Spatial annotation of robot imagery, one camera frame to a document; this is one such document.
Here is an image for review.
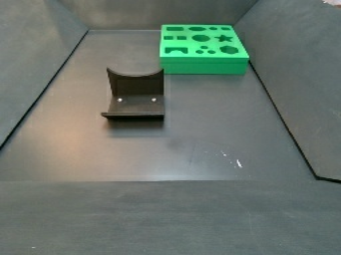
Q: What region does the black curved holder stand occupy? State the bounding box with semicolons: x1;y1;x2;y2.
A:
102;69;166;119

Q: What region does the green shape sorter box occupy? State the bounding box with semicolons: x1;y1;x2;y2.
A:
161;24;249;75

